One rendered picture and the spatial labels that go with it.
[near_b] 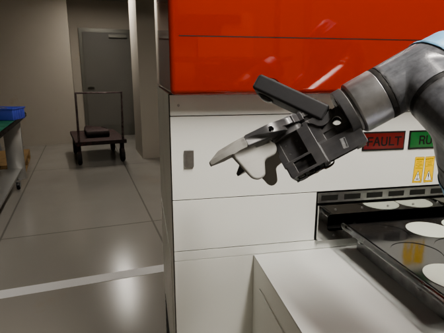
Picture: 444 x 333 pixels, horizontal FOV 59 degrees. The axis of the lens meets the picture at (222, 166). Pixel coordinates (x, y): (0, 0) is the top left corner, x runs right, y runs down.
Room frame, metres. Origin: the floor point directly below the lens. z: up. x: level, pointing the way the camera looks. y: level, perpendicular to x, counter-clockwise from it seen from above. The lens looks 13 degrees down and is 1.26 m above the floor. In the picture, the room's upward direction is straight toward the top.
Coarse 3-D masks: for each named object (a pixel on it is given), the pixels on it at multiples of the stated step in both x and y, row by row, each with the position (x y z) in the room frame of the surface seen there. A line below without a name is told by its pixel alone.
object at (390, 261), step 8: (344, 224) 0.90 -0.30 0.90; (352, 232) 0.86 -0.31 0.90; (360, 240) 0.82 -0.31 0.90; (368, 240) 0.80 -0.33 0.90; (376, 248) 0.76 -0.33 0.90; (384, 256) 0.73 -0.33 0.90; (392, 264) 0.70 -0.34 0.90; (400, 264) 0.69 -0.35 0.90; (400, 272) 0.68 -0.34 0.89; (408, 272) 0.66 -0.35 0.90; (416, 280) 0.64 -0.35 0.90; (424, 288) 0.61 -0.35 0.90; (432, 288) 0.61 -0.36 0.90; (432, 296) 0.59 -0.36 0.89; (440, 296) 0.58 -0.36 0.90
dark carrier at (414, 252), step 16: (352, 224) 0.91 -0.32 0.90; (368, 224) 0.91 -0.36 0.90; (384, 224) 0.91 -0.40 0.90; (400, 224) 0.91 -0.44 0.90; (384, 240) 0.81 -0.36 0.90; (400, 240) 0.81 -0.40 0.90; (416, 240) 0.81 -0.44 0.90; (432, 240) 0.81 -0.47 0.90; (400, 256) 0.73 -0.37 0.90; (416, 256) 0.73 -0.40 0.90; (432, 256) 0.73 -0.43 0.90; (416, 272) 0.67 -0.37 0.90
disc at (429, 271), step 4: (432, 264) 0.70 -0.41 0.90; (436, 264) 0.70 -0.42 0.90; (440, 264) 0.70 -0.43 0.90; (424, 268) 0.68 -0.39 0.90; (428, 268) 0.68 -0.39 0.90; (432, 268) 0.68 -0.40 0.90; (436, 268) 0.68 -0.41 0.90; (440, 268) 0.68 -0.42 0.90; (424, 272) 0.66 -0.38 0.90; (428, 272) 0.66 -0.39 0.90; (432, 272) 0.66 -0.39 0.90; (436, 272) 0.66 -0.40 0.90; (440, 272) 0.66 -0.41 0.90; (428, 276) 0.65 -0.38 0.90; (432, 276) 0.65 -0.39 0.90; (436, 276) 0.65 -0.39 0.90; (440, 276) 0.65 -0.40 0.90; (432, 280) 0.64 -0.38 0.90; (436, 280) 0.64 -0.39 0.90; (440, 280) 0.64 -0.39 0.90; (440, 284) 0.62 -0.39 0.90
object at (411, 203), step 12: (324, 204) 0.94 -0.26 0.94; (336, 204) 0.94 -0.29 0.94; (348, 204) 0.94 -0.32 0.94; (360, 204) 0.95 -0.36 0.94; (372, 204) 0.96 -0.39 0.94; (384, 204) 0.96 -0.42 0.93; (396, 204) 0.97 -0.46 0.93; (408, 204) 0.98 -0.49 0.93; (420, 204) 0.98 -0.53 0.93; (432, 204) 0.99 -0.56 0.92; (324, 216) 0.93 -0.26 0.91; (324, 228) 0.93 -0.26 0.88; (336, 228) 0.95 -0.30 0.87
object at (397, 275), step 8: (360, 248) 0.92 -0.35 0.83; (368, 248) 0.88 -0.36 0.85; (368, 256) 0.88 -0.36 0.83; (376, 256) 0.85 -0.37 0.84; (376, 264) 0.85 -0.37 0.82; (384, 264) 0.82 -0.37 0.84; (392, 272) 0.79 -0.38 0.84; (400, 280) 0.76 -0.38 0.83; (408, 280) 0.74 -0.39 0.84; (408, 288) 0.73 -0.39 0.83; (416, 296) 0.71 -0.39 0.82; (424, 296) 0.69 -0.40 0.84; (424, 304) 0.68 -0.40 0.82; (432, 304) 0.67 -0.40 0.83; (440, 304) 0.65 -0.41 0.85; (440, 312) 0.64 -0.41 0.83
